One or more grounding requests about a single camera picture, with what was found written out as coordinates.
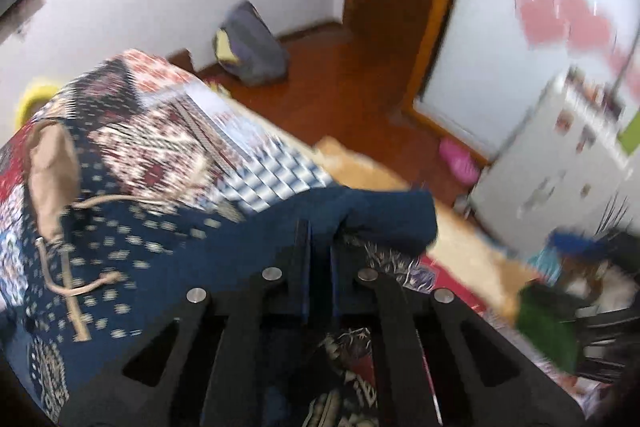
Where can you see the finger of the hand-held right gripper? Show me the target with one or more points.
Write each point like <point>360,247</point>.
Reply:
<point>607,332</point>

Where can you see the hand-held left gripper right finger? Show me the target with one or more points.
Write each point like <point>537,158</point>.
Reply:
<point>334,279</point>

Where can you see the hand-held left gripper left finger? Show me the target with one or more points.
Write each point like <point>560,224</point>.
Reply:
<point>301,267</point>

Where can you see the navy patterned hooded garment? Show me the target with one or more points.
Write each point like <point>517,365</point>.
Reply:
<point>150,257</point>

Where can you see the green cloth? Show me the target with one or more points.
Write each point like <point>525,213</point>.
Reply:
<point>547,332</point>

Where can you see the blue cloth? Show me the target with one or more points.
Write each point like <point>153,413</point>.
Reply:
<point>575,244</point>

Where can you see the pink slipper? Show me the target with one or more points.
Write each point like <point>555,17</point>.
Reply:
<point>457,159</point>

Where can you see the white cabinet with stickers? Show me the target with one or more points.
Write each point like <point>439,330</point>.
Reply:
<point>540,157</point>

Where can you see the patchwork printed blanket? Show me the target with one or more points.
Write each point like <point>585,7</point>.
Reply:
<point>175,117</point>

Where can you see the grey and yellow bag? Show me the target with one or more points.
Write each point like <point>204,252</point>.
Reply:
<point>255,47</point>

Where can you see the white panel with red decoration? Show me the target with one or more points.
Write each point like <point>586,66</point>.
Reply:
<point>500,32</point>

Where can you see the yellow cushion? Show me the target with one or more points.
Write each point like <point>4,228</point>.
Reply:
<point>35,99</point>

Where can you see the wooden door frame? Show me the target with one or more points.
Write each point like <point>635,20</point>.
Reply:
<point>440,32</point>

